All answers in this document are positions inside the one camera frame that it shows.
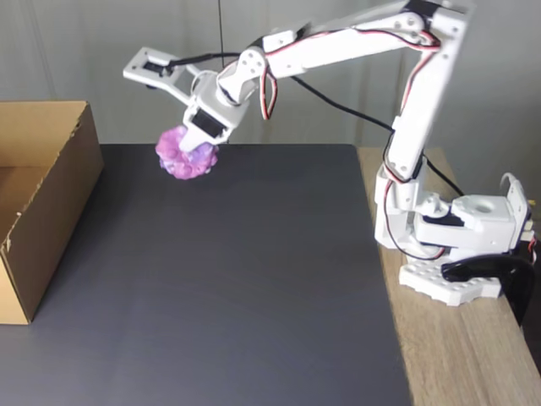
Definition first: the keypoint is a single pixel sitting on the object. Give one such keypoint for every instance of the purple bumpy ball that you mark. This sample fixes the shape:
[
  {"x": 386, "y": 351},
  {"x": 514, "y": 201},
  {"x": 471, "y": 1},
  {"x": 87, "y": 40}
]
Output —
[{"x": 186, "y": 167}]

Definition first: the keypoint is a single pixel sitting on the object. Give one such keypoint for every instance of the brown cardboard box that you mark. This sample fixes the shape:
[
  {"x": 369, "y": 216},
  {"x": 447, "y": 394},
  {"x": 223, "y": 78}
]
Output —
[{"x": 55, "y": 211}]

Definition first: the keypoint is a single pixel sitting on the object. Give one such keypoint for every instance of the dark grey table mat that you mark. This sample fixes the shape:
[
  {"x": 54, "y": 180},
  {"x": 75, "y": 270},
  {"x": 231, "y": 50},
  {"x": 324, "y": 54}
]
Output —
[{"x": 211, "y": 296}]

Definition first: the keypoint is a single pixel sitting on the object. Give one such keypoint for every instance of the black table clamp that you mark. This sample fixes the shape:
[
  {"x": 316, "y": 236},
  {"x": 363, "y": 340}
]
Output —
[{"x": 515, "y": 287}]

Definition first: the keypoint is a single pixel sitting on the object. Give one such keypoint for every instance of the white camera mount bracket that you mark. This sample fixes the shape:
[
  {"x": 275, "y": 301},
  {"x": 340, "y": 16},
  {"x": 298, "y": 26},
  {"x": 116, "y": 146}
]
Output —
[{"x": 139, "y": 67}]

